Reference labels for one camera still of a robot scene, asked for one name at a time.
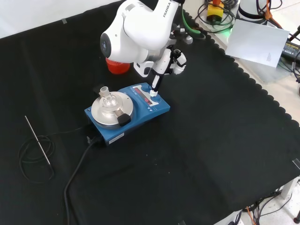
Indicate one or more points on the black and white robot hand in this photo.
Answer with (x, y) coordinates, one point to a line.
(164, 63)

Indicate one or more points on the thin metal probe rod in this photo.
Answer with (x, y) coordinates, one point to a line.
(37, 139)

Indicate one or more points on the clear cloth clip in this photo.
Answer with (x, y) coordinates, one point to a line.
(64, 21)
(181, 222)
(296, 163)

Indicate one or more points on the pale board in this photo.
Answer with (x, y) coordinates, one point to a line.
(255, 42)

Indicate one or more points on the heater with blue base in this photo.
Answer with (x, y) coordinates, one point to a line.
(140, 114)

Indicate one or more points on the white bench leg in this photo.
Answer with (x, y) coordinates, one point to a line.
(287, 188)

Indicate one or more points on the yellow stop button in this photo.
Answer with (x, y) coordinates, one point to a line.
(214, 12)

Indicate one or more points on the black power adapter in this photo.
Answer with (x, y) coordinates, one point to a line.
(290, 50)

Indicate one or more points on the clear round-bottom glass flask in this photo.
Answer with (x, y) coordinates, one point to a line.
(109, 100)

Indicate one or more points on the black bench cloth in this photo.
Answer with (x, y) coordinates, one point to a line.
(199, 140)

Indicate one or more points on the red plastic cup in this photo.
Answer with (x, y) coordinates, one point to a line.
(117, 68)

